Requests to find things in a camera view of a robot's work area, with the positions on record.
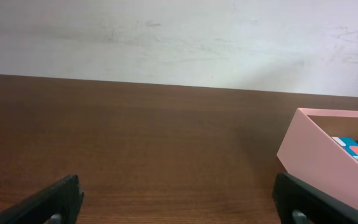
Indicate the multicoloured puzzle cube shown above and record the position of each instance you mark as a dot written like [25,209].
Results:
[349,145]

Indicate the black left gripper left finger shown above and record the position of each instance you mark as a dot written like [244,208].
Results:
[58,203]

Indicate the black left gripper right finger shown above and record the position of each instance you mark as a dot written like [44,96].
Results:
[298,202]

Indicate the white cardboard box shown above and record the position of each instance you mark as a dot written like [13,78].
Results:
[310,153]

